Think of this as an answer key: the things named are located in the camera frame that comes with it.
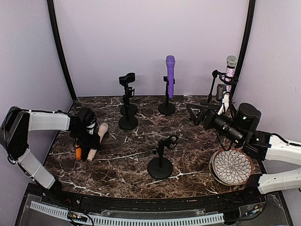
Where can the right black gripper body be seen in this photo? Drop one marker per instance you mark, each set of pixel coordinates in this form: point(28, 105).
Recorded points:
point(212, 114)

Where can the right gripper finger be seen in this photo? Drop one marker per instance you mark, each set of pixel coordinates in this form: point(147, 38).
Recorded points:
point(196, 114)
point(201, 106)

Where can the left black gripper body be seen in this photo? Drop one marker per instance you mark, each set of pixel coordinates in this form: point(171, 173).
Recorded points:
point(86, 141)

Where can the orange microphone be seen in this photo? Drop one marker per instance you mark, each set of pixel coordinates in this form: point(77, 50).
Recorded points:
point(78, 152)

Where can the beige pink microphone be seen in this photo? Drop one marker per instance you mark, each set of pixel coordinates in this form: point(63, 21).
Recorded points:
point(101, 132)

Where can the black stand of purple microphone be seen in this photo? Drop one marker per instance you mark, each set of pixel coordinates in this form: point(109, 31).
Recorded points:
point(166, 108)

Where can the purple microphone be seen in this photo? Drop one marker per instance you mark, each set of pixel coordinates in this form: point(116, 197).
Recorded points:
point(170, 63)

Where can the black stand of beige microphone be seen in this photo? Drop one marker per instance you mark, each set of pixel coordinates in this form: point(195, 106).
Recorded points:
point(161, 168)

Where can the black microphone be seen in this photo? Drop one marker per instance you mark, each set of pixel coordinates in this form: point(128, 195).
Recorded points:
point(84, 155)

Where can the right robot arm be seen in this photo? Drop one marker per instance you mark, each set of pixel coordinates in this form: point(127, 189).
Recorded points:
point(242, 131)

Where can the black tripod mic stand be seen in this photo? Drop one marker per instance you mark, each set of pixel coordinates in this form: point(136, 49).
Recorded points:
point(221, 75)

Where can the glitter silver microphone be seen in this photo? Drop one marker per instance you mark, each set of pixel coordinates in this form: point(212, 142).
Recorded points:
point(230, 79)

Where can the flower pattern plate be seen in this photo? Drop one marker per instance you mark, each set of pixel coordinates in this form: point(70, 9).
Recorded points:
point(231, 168)

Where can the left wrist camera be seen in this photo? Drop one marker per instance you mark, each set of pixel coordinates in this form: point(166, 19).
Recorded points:
point(91, 127)

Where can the white cable duct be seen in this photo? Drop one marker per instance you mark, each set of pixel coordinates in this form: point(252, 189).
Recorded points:
point(95, 220)

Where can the right black frame post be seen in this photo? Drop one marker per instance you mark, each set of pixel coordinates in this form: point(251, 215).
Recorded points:
point(246, 36)

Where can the black frame post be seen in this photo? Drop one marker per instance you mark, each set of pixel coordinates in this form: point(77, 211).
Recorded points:
point(246, 36)
point(59, 48)

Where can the black front rail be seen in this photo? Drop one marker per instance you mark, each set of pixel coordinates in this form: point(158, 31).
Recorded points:
point(220, 202)

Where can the left black frame post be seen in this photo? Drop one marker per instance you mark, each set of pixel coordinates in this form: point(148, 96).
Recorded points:
point(59, 48)

